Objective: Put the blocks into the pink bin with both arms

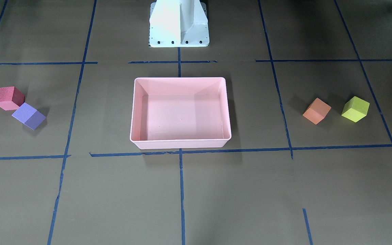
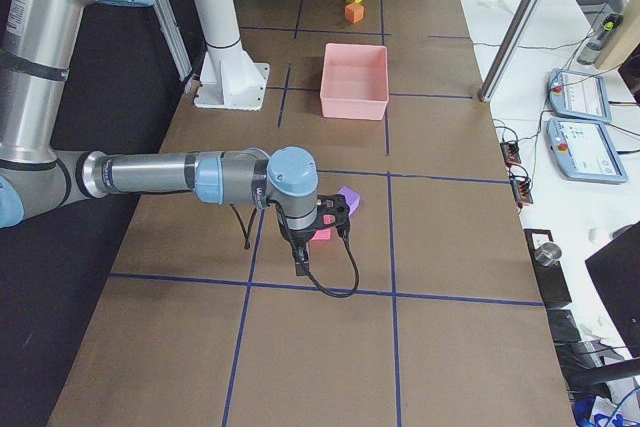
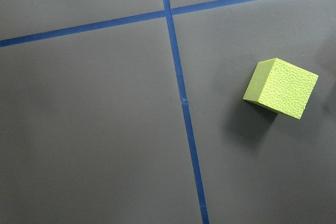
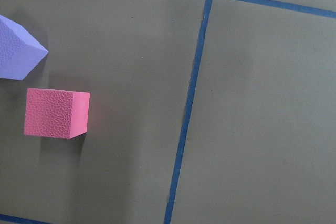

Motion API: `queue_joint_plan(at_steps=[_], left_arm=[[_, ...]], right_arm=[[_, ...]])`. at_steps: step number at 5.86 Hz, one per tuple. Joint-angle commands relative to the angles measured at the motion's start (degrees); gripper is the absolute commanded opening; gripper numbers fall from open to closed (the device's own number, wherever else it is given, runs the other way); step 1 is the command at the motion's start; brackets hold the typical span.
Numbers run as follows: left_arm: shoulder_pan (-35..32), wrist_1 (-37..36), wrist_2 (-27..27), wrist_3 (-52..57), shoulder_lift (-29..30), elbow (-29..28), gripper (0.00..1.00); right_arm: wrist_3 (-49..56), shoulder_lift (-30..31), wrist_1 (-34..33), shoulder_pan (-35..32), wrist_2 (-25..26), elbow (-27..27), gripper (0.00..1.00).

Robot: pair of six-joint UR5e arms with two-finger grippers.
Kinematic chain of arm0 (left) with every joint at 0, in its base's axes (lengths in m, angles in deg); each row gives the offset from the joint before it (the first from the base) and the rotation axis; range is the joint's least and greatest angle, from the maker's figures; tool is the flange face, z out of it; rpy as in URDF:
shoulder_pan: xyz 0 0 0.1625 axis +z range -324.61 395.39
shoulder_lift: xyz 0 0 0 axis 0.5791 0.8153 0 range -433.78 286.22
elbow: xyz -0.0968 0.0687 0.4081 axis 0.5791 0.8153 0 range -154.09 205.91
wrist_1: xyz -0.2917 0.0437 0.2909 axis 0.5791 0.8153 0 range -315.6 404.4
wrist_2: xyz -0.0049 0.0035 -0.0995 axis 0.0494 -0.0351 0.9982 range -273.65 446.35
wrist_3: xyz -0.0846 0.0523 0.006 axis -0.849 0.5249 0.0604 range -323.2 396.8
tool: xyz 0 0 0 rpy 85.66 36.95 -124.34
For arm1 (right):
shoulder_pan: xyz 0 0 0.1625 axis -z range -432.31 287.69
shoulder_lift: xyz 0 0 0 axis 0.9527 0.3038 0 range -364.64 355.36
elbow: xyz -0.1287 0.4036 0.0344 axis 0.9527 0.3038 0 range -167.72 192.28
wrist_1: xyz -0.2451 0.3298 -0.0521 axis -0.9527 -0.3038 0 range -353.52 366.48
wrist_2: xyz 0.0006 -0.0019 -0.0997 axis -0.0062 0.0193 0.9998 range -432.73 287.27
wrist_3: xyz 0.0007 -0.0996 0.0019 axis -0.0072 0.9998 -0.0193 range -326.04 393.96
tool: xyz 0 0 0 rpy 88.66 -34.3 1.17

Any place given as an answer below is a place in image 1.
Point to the orange foam block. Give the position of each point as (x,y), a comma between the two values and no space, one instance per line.
(317,111)

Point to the yellow-green foam block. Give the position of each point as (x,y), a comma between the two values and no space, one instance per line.
(355,109)

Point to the purple foam block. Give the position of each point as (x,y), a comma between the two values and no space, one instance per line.
(29,116)

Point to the red foam block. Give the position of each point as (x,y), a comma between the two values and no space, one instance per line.
(11,98)

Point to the pink plastic bin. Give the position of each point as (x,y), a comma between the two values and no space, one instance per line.
(185,112)

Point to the white metal pedestal base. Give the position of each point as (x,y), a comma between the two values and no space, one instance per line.
(178,23)

